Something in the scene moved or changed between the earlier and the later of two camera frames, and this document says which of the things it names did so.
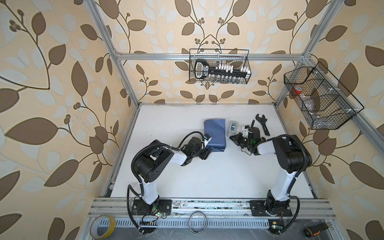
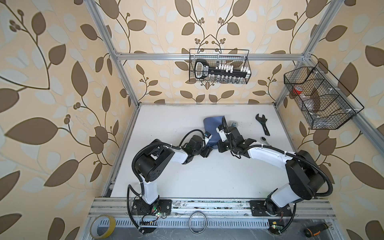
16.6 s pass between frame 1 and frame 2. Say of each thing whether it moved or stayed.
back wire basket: stayed
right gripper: moved
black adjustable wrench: stayed
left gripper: stayed
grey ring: stayed
